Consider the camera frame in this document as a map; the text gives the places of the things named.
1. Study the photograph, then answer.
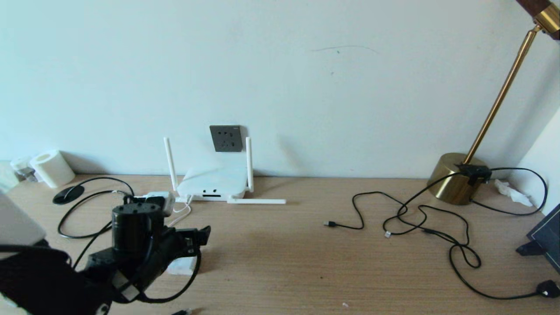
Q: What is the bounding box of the dark blue box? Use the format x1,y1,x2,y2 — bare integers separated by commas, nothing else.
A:
515,203,560,274

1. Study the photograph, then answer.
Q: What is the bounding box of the white router with antennas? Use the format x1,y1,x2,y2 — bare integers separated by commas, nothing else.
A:
164,137,287,205

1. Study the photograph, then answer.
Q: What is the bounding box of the brass desk lamp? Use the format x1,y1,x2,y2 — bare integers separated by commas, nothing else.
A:
427,0,560,205

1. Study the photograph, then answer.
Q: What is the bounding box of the black usb cable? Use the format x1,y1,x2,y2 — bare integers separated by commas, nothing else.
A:
324,191,471,245

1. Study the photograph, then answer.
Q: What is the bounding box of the small clear plastic jar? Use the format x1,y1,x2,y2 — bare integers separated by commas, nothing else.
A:
10,157,38,183

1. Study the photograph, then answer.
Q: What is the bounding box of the crumpled white tissue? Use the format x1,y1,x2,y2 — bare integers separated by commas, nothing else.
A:
494,178,533,207

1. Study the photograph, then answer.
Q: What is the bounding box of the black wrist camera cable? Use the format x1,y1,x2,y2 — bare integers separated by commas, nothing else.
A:
66,219,203,304

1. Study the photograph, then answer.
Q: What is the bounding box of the grey wall socket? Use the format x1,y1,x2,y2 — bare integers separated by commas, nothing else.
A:
210,125,243,152

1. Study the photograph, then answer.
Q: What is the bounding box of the black lamp cable with plug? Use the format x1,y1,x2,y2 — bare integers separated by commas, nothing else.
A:
448,167,560,300

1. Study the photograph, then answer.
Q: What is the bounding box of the white toilet paper roll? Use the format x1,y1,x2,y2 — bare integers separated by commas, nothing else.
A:
29,150,76,189

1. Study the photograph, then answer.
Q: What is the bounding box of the black cable with clear plug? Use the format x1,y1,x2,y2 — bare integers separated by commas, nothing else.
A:
383,172,464,239

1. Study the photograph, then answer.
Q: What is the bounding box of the black oval desk grommet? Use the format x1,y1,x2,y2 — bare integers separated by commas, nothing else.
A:
52,185,85,205

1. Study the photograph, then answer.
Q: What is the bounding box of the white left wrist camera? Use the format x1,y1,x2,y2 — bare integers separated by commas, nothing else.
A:
144,191,175,217

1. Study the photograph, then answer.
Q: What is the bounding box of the black clip on lamp base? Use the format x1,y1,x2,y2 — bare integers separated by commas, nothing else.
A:
455,163,491,185

